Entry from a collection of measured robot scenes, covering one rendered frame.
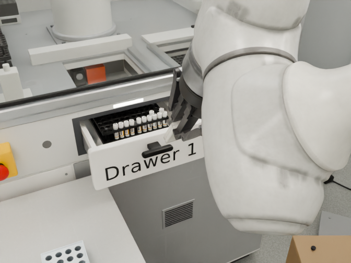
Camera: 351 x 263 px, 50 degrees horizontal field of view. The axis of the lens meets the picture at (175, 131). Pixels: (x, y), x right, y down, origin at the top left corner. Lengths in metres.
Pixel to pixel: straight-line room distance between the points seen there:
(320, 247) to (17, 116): 0.68
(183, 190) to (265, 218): 0.92
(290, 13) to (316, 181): 0.16
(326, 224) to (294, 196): 1.68
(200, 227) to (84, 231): 0.62
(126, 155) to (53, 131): 0.20
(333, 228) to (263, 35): 1.66
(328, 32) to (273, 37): 2.46
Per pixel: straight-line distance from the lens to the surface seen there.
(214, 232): 1.49
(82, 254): 0.82
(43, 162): 1.00
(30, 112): 0.92
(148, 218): 1.26
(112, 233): 0.88
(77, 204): 0.96
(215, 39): 0.40
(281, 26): 0.40
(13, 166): 0.94
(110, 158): 0.85
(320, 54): 2.93
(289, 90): 0.32
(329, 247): 0.75
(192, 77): 0.51
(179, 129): 0.67
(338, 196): 2.23
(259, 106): 0.33
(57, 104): 0.92
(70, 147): 0.99
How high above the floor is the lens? 1.42
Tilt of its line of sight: 34 degrees down
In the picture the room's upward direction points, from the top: straight up
